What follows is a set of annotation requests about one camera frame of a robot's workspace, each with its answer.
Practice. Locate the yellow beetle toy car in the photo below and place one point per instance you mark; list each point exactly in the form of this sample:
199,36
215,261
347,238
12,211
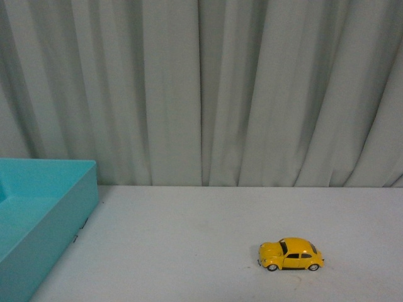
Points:
290,253

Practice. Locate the white pleated curtain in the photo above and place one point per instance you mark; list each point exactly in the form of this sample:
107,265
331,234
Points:
207,93

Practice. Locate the turquoise plastic storage box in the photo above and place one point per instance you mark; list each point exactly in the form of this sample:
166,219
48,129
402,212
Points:
44,203

